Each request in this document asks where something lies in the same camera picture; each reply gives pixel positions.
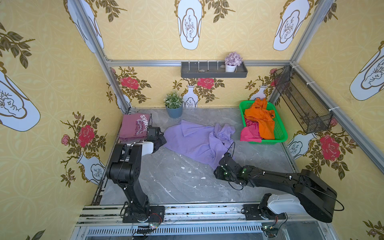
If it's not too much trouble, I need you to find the purple t-shirt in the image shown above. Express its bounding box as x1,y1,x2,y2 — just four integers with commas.
164,120,236,169

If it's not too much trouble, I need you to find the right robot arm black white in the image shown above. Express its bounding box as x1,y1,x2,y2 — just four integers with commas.
214,153,337,223

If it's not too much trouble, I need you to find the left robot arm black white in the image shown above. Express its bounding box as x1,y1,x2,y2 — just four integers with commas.
106,126,167,223

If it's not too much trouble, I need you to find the green plant blue pot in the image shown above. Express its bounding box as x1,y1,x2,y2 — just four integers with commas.
164,91,183,119

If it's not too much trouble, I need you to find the magenta t-shirt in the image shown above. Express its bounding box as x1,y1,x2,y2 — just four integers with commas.
240,120,262,143

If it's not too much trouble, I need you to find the orange t-shirt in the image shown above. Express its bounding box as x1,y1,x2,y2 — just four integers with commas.
244,99,276,140

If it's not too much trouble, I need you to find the green plastic basket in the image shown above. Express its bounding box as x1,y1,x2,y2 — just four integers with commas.
239,101,288,145

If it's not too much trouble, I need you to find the purple flower white pot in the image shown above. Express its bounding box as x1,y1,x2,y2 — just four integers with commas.
225,52,243,73

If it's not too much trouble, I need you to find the grey wall shelf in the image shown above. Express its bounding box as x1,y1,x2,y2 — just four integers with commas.
181,61,249,79

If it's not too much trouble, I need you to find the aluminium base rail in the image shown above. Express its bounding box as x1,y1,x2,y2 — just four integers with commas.
71,202,336,240

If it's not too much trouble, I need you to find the black wire mesh basket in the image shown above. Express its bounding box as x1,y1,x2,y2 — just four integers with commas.
272,66,333,134

